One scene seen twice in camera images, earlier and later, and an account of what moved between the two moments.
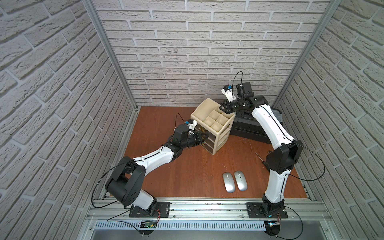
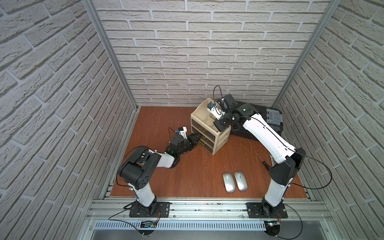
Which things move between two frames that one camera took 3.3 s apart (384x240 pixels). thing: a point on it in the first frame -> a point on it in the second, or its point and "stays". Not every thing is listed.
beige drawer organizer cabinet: x=209 y=116 stays
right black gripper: x=226 y=109 -> x=219 y=127
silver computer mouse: x=241 y=181 stays
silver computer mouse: x=228 y=182 stays
